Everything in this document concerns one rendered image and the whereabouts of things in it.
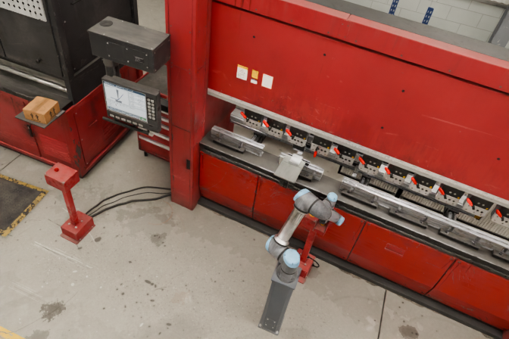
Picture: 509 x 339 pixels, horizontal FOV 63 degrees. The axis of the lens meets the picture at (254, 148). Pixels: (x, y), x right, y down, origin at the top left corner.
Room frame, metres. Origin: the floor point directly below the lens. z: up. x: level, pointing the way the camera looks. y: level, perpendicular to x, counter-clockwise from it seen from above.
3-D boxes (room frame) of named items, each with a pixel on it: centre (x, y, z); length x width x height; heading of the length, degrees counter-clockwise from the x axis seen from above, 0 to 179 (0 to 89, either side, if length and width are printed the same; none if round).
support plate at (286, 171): (2.42, -0.31, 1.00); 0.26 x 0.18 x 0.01; 161
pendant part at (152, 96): (2.43, 0.95, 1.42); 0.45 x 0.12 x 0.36; 76
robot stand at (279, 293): (1.59, -0.37, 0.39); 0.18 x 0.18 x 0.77; 75
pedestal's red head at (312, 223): (2.16, -0.60, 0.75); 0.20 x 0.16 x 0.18; 67
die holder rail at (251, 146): (2.74, 0.16, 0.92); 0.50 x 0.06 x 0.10; 71
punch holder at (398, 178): (2.31, -1.09, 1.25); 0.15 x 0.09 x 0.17; 71
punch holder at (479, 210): (2.12, -1.66, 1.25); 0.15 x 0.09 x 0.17; 71
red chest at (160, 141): (3.37, 0.95, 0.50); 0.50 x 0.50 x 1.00; 71
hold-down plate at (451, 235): (2.06, -1.67, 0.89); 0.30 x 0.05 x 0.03; 71
